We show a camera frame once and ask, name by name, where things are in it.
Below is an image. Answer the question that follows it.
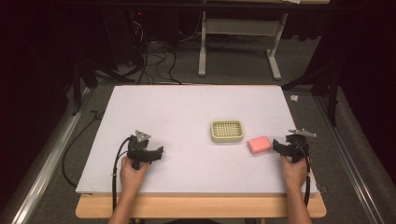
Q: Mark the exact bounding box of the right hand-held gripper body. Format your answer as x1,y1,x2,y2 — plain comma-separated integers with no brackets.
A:
276,128,318,164

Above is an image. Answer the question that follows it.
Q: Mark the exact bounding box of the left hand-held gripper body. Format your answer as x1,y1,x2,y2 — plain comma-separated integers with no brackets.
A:
127,130,160,171

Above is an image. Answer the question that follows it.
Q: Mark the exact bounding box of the pink soap bar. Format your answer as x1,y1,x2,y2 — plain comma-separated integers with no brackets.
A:
247,135,273,155

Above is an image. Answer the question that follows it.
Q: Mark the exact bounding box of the beige soap dish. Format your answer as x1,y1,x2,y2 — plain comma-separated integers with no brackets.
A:
209,119,245,144

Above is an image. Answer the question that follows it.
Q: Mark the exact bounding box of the person's right hand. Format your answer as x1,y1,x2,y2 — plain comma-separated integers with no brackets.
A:
280,154,309,190

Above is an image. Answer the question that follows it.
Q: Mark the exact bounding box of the person's left hand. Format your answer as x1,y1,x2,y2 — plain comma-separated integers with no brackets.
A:
120,155,149,196

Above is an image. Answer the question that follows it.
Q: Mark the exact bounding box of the white table mat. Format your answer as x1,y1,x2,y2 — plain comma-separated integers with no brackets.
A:
75,84,319,195

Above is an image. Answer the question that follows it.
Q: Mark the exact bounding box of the black stand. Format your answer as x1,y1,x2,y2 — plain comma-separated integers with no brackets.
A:
69,55,136,117
281,62,340,128

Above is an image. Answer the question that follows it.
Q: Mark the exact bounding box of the wooden table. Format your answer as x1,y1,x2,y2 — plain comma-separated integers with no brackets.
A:
75,191,328,219

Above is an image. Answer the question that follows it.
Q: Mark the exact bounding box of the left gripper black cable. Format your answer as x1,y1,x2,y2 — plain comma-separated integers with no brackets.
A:
111,136,133,213

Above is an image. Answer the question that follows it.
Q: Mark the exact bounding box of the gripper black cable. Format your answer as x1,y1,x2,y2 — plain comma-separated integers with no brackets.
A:
111,136,133,213
303,146,312,207

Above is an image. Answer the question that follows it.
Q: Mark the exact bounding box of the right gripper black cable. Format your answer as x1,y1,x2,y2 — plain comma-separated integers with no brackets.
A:
303,146,312,207

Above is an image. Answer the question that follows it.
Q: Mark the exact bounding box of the aluminium floor rail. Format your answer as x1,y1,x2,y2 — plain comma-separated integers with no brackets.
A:
314,94,387,224
10,88,94,224

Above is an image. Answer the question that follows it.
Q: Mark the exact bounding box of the black floor cable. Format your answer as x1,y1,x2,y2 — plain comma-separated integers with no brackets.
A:
61,109,106,189

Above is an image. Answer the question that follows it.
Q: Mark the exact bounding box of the tangle of black cables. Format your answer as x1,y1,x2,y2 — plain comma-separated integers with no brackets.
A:
125,12,206,86

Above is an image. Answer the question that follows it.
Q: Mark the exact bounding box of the white metal desk frame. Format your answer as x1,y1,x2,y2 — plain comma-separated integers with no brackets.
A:
197,0,331,82

